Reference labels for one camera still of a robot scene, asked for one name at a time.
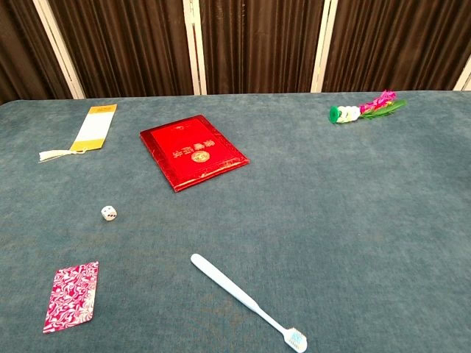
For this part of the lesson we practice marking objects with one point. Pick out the white die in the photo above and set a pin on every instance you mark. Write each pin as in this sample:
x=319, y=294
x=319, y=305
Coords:
x=109, y=213

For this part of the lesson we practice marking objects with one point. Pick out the red certificate booklet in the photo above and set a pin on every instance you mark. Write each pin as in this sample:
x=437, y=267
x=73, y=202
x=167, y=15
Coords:
x=191, y=150

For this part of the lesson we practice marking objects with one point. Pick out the blue-grey tablecloth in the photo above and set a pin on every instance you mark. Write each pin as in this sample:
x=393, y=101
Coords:
x=257, y=228

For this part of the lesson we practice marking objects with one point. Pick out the light blue toothbrush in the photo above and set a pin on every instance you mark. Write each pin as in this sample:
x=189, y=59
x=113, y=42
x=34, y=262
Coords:
x=235, y=290

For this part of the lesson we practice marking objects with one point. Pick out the dark brown curtain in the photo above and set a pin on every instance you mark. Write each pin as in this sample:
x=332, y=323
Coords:
x=257, y=44

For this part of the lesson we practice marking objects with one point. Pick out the pink artificial flower sprig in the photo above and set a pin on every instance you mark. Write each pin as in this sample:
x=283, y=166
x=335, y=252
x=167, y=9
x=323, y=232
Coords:
x=368, y=108

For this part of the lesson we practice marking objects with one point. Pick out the white yellow tasselled bookmark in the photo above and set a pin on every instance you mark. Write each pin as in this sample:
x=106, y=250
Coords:
x=92, y=128

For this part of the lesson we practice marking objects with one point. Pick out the pink white patterned card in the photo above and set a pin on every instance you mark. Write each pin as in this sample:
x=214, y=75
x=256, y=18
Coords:
x=71, y=297

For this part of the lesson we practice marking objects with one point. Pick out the white screen frame post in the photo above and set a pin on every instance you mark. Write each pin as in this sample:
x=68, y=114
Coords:
x=194, y=48
x=464, y=79
x=324, y=46
x=59, y=48

